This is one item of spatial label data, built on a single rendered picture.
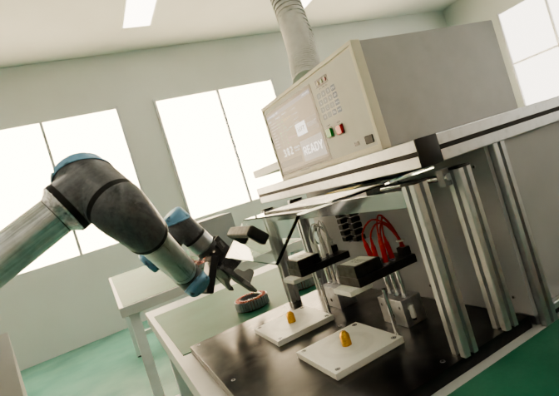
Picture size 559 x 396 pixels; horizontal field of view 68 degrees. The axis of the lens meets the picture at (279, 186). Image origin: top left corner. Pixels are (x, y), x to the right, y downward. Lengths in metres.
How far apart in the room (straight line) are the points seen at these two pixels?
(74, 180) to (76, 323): 4.62
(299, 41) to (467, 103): 1.45
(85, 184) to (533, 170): 0.85
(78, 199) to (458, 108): 0.78
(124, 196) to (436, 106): 0.64
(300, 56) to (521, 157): 1.53
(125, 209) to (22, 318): 4.70
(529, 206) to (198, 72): 5.42
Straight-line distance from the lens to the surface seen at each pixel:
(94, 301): 5.47
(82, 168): 0.94
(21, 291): 5.50
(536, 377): 0.73
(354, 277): 0.82
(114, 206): 0.87
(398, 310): 0.89
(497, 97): 1.01
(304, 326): 1.01
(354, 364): 0.78
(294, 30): 2.33
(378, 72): 0.81
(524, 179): 0.86
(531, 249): 0.84
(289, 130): 1.04
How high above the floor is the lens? 1.11
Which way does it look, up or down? level
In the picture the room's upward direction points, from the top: 17 degrees counter-clockwise
